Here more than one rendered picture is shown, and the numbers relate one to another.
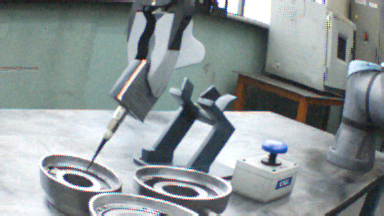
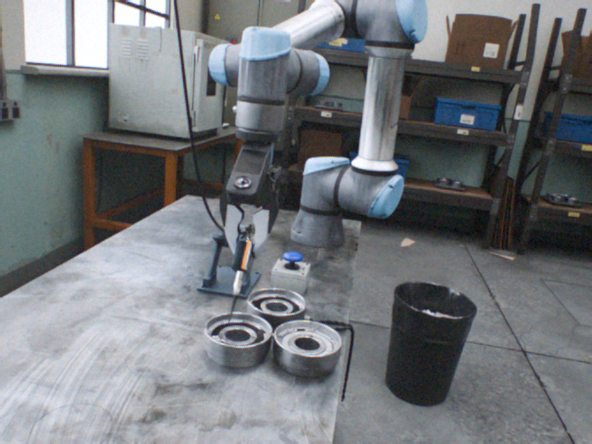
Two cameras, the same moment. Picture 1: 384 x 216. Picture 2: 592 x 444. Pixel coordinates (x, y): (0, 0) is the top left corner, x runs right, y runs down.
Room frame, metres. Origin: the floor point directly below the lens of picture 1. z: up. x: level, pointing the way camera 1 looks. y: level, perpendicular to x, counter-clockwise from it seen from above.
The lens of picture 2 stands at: (-0.15, 0.46, 1.21)
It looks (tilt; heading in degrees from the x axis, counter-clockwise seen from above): 16 degrees down; 321
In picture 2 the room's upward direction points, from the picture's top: 7 degrees clockwise
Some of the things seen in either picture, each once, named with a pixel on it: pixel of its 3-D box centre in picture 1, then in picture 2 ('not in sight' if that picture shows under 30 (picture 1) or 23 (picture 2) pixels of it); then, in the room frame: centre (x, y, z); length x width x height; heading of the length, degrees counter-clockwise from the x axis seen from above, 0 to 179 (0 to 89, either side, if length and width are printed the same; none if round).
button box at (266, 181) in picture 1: (269, 176); (291, 275); (0.57, -0.12, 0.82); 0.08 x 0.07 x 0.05; 134
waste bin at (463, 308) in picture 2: not in sight; (425, 344); (0.87, -1.13, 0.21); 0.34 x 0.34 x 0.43
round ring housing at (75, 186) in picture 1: (77, 187); (237, 339); (0.40, 0.11, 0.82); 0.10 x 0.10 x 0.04
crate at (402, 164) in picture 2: not in sight; (378, 166); (2.79, -2.78, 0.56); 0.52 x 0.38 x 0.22; 41
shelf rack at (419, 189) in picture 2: not in sight; (397, 118); (2.72, -2.85, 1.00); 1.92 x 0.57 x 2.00; 44
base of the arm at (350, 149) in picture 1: (356, 141); (319, 221); (0.79, -0.38, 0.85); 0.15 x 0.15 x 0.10
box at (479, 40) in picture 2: not in sight; (476, 42); (2.32, -3.20, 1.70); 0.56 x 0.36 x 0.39; 39
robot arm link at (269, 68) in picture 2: not in sight; (265, 67); (0.50, 0.04, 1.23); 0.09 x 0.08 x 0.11; 110
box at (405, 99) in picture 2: not in sight; (388, 94); (2.79, -2.76, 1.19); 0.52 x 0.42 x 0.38; 44
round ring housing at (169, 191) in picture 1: (179, 197); (276, 311); (0.45, 0.00, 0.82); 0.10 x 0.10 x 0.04
